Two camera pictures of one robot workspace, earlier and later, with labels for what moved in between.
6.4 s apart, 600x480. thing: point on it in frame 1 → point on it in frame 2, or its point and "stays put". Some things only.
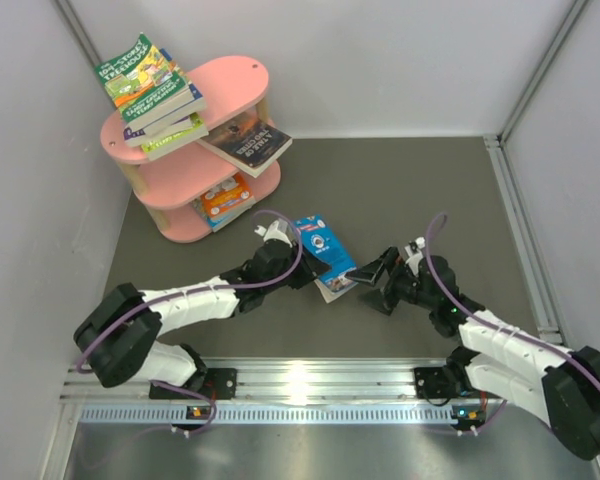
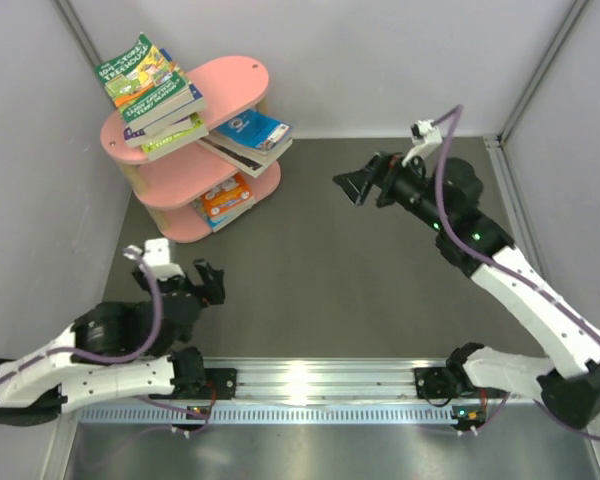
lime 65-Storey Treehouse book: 158,148 stays put
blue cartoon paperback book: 318,237 → 254,129
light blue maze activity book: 217,221 stays put
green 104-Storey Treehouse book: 144,84 stays put
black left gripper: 308,269 → 212,292
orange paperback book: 234,192 stays put
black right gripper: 373,272 → 383,170
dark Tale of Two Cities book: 248,143 stays put
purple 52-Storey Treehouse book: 137,137 stays put
